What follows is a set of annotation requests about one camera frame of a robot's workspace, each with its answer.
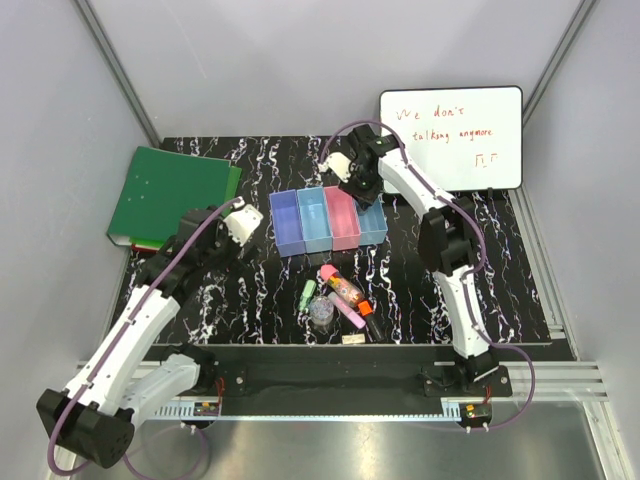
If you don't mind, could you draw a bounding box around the white eraser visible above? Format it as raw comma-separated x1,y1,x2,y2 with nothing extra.
342,334,366,345

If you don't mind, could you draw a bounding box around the pink-capped colourful bottle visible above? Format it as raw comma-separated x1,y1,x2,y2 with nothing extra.
320,264,364,307

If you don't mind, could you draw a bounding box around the white dry-erase board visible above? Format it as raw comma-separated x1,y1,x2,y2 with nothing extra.
379,85,523,192

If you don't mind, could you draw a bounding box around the dark green binder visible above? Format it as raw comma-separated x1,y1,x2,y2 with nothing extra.
107,146,234,246

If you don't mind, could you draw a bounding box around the clear glitter jar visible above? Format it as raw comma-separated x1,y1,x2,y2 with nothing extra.
308,296,335,329

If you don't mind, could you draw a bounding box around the green highlighter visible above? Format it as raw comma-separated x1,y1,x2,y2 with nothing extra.
298,279,316,312

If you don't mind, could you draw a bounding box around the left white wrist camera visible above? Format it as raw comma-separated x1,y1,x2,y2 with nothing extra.
223,197,264,247

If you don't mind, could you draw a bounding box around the pink rectangular bin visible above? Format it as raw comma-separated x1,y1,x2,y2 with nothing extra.
324,186,360,251

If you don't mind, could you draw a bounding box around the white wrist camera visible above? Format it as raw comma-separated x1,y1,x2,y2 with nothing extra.
223,197,264,247
319,152,351,183

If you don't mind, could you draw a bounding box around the purple rectangular bin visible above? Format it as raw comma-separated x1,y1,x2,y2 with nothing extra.
269,190,305,257

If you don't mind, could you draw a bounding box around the light blue end bin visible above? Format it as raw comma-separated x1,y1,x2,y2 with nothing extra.
356,199,388,246

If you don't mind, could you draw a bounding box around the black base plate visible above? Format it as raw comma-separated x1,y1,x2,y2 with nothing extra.
202,345,513,420

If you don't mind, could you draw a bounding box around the light green folder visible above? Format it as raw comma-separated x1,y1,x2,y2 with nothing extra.
223,166,242,202

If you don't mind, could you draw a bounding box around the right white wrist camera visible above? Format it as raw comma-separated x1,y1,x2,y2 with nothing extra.
319,152,351,183

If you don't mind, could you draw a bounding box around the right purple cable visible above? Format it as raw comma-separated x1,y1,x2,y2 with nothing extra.
317,118,539,432

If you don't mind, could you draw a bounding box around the orange black marker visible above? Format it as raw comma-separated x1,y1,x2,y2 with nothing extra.
357,300,386,343

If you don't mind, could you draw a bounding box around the purple cable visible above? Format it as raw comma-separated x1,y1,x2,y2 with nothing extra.
317,118,539,432
45,198,246,480

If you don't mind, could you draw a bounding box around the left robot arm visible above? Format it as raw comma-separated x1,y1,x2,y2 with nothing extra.
36,198,263,477

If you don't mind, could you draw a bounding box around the red folder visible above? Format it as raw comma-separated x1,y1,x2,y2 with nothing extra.
131,242,162,252

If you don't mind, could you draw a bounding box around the pink highlighter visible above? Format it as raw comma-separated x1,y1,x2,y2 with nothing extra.
328,292,366,329

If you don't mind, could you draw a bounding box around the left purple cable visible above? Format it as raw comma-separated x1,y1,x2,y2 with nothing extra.
45,198,246,480

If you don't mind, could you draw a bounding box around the black marble mat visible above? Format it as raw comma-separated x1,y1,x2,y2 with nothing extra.
156,136,573,361

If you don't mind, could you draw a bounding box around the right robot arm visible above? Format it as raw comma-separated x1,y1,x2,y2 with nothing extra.
328,121,499,397

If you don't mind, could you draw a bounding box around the aluminium rail frame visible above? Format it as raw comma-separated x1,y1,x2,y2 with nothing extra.
47,359,636,480

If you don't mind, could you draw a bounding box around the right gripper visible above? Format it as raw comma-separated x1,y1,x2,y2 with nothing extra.
339,165,383,210

